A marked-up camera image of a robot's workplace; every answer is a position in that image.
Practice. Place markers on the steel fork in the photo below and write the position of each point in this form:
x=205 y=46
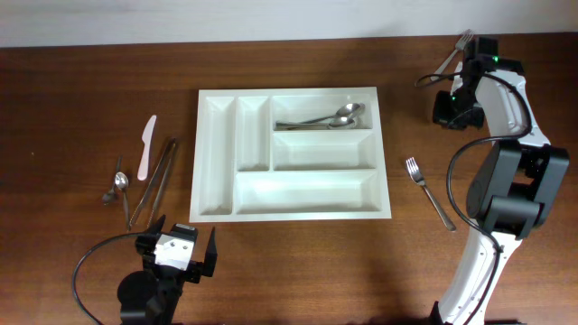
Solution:
x=418 y=178
x=466 y=36

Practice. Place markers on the white plastic cutlery tray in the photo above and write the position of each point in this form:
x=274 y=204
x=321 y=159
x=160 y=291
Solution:
x=246 y=170

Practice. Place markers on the small dark teaspoon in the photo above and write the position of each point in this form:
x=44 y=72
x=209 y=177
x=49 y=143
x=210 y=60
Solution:
x=111 y=195

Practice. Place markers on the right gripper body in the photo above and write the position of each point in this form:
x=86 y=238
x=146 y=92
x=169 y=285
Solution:
x=472 y=63

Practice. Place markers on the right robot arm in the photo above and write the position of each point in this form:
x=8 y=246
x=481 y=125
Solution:
x=513 y=191

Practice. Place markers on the small shiny teaspoon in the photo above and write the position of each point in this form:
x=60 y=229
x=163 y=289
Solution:
x=121 y=181

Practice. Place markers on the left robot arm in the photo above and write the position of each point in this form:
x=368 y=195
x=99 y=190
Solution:
x=150 y=296

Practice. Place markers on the metal kitchen tongs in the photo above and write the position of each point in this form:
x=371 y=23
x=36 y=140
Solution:
x=159 y=169

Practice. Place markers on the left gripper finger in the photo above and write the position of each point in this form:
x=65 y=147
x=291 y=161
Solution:
x=156 y=228
x=211 y=255

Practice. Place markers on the white plastic knife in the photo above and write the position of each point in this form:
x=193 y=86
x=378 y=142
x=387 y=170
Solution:
x=146 y=138

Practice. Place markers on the steel tablespoon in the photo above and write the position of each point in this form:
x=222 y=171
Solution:
x=350 y=110
x=335 y=123

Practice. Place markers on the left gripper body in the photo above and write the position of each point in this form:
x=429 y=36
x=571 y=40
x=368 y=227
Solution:
x=188 y=270

